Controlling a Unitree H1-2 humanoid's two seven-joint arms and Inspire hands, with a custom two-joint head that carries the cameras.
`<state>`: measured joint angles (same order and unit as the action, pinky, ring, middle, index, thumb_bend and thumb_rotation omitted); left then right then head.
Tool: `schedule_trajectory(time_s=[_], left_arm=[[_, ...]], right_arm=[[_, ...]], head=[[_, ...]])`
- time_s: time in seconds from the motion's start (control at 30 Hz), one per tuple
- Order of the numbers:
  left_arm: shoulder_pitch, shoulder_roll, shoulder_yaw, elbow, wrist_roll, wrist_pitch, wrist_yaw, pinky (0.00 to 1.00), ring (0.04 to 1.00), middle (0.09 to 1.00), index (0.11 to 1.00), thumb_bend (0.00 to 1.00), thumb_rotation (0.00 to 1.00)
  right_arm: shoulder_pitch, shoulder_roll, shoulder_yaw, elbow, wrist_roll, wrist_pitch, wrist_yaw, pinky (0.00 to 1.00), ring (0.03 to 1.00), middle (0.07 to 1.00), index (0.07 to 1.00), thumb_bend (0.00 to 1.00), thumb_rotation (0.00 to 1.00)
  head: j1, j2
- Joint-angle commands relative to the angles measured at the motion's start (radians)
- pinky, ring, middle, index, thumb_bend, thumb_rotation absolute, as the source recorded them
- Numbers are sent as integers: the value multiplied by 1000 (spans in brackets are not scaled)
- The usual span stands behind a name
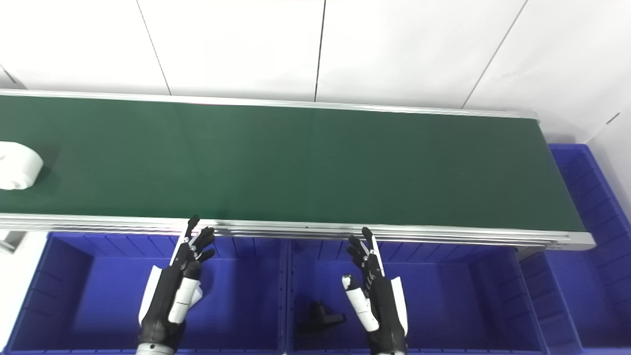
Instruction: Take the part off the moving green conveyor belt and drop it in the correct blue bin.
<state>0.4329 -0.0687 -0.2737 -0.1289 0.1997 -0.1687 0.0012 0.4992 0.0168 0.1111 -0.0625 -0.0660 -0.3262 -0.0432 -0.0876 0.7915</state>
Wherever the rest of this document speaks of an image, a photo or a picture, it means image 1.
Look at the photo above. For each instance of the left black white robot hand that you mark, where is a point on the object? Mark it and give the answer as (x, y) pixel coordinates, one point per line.
(165, 296)

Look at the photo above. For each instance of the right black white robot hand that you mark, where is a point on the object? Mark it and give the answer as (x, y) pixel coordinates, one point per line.
(384, 305)

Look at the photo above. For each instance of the white cylindrical plastic part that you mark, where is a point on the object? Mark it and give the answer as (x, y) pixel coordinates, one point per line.
(18, 165)

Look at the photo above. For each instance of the blue plastic bin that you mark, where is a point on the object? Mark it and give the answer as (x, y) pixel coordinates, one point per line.
(443, 301)
(591, 276)
(98, 296)

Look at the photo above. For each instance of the black plastic part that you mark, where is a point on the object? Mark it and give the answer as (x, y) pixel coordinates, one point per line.
(318, 318)

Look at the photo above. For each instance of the green conveyor belt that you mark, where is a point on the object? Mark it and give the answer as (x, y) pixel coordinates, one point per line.
(315, 162)

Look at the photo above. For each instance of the aluminium conveyor support leg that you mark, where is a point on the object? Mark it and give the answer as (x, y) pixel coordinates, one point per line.
(11, 240)

